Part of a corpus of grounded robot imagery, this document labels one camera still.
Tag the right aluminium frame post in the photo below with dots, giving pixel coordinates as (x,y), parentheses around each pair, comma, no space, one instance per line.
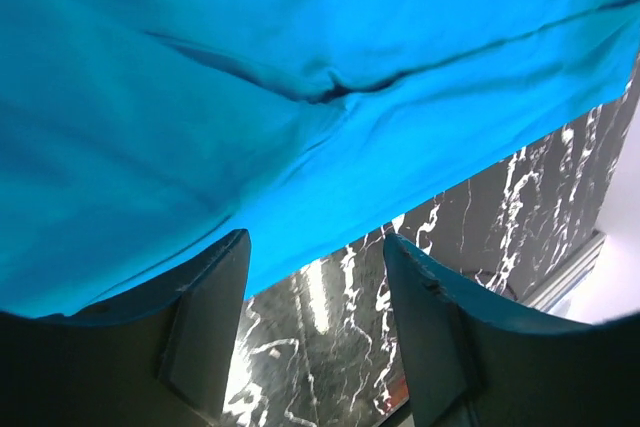
(554,294)

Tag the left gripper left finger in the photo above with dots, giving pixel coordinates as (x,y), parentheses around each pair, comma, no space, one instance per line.
(156,355)

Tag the blue t-shirt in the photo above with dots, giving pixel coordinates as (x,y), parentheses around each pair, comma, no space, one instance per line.
(135,133)

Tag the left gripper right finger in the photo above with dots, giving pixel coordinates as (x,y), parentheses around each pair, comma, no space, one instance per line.
(474,358)

